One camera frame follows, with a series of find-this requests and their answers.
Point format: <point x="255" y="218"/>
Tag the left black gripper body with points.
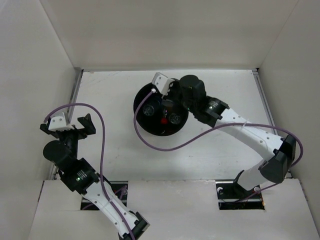
<point x="75" y="130"/>

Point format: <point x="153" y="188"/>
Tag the blue label plastic bottle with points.
<point x="151" y="107"/>

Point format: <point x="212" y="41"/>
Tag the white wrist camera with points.
<point x="162" y="83"/>
<point x="60" y="122"/>

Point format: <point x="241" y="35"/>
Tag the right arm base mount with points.
<point x="233" y="197"/>

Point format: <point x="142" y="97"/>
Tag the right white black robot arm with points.
<point x="277" y="153"/>

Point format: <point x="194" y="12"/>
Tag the red label plastic bottle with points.
<point x="165" y="117"/>

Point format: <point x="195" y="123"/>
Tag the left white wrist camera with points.
<point x="60" y="122"/>

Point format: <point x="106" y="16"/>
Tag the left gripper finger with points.
<point x="45" y="128"/>
<point x="86" y="122"/>

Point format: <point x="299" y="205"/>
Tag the clear unlabelled plastic bottle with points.
<point x="174" y="119"/>

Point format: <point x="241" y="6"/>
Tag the orange juice bottle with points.
<point x="167" y="103"/>

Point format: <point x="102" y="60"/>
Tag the black ribbed plastic bin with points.
<point x="153" y="125"/>

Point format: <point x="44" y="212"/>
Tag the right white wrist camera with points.
<point x="162" y="83"/>

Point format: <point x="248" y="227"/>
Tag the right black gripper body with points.
<point x="175" y="92"/>

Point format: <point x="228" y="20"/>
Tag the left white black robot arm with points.
<point x="79" y="176"/>

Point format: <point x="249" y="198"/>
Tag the right aluminium table rail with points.
<point x="262" y="94"/>

